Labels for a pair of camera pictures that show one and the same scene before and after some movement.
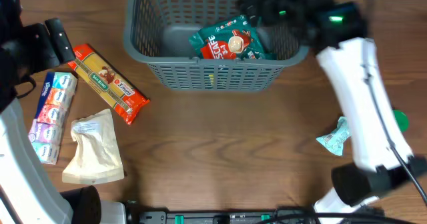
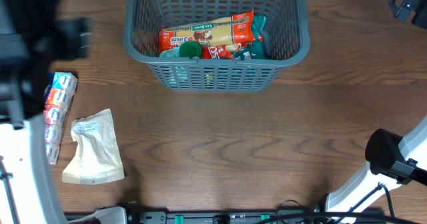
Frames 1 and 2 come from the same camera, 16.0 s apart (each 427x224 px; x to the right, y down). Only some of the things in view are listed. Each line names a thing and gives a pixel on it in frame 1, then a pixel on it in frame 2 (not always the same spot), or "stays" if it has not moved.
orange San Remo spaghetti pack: [113, 85] -> [219, 39]
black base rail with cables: [267, 216] stays
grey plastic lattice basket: [159, 21] stays
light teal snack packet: [334, 141] -> [171, 53]
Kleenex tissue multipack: [46, 131] stays
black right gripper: [265, 2] -> [413, 0]
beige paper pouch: [99, 159] stays
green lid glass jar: [402, 120] -> [191, 49]
